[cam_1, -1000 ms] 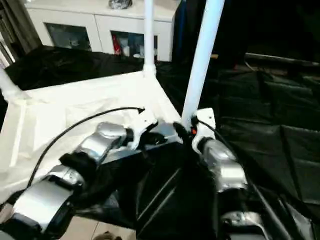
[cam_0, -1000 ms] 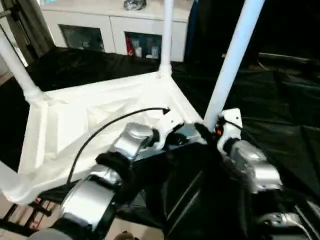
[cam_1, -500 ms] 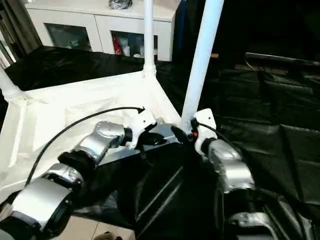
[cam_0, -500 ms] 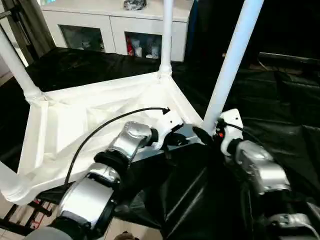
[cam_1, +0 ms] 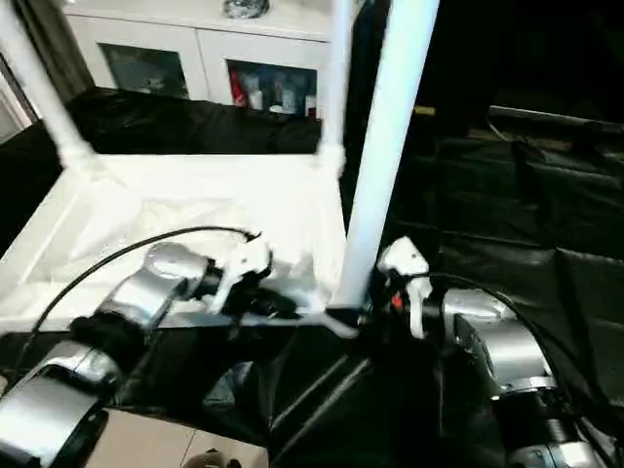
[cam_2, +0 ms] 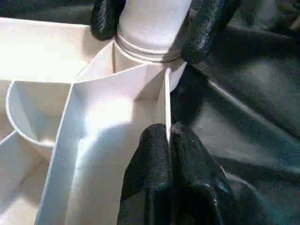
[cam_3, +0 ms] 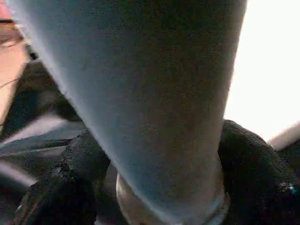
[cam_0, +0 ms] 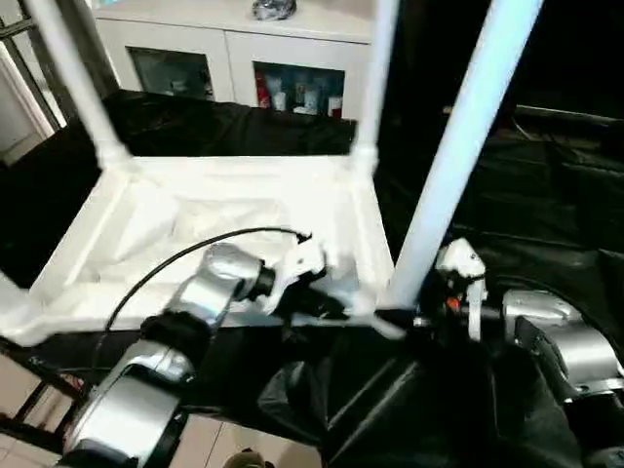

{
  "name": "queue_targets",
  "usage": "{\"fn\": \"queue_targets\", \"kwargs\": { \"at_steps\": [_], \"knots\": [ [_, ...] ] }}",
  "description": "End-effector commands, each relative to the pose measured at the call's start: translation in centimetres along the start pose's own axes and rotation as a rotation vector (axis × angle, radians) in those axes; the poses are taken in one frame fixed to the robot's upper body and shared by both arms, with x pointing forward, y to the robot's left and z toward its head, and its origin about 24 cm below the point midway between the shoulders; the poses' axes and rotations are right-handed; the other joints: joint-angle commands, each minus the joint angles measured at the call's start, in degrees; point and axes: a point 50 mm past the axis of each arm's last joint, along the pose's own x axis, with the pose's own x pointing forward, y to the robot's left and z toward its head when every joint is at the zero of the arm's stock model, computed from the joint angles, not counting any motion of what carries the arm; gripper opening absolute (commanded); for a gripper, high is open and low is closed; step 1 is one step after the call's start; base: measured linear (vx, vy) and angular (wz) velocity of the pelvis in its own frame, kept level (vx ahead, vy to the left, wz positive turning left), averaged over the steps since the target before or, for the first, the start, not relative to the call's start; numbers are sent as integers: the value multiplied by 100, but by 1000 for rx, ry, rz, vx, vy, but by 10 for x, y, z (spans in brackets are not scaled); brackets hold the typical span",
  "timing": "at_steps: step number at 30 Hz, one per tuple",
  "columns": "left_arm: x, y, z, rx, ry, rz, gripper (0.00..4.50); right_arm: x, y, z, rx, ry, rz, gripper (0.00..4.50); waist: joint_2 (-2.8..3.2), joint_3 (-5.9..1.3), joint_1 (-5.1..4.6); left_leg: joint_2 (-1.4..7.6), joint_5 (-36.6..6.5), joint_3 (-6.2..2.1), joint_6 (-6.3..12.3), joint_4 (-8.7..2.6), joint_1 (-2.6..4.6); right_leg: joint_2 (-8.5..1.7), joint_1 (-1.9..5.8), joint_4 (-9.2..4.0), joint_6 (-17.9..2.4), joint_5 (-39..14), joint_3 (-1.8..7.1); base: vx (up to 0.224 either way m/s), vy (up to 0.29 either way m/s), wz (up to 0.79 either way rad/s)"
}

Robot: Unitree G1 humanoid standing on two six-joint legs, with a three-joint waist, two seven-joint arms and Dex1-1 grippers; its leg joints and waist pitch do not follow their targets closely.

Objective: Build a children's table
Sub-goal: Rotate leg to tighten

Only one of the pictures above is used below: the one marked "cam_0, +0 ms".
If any white plastic table top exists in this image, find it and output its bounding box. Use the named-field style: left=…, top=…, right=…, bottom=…
left=0, top=151, right=410, bottom=350

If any white plastic table leg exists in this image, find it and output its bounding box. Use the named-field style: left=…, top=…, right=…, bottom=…
left=375, top=0, right=545, bottom=315
left=348, top=0, right=401, bottom=182
left=0, top=273, right=40, bottom=344
left=24, top=0, right=134, bottom=171

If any black mat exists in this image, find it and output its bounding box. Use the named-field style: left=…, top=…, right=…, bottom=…
left=0, top=90, right=624, bottom=468

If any black robot left foot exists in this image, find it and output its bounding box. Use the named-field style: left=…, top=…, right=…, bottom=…
left=224, top=448, right=276, bottom=468

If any dark grey bar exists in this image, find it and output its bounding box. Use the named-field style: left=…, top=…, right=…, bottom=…
left=512, top=101, right=624, bottom=130

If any white glass-door cabinet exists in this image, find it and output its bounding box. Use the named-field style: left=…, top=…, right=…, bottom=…
left=88, top=0, right=377, bottom=124

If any shiny silver ornament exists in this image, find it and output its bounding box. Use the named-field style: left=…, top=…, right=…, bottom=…
left=252, top=0, right=299, bottom=22

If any grey metal rack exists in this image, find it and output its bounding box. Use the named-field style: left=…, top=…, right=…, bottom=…
left=0, top=0, right=103, bottom=133

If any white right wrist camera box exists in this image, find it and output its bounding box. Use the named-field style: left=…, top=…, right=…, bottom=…
left=435, top=238, right=488, bottom=342

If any black folding table frame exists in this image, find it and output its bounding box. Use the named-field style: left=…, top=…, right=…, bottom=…
left=0, top=359, right=91, bottom=451

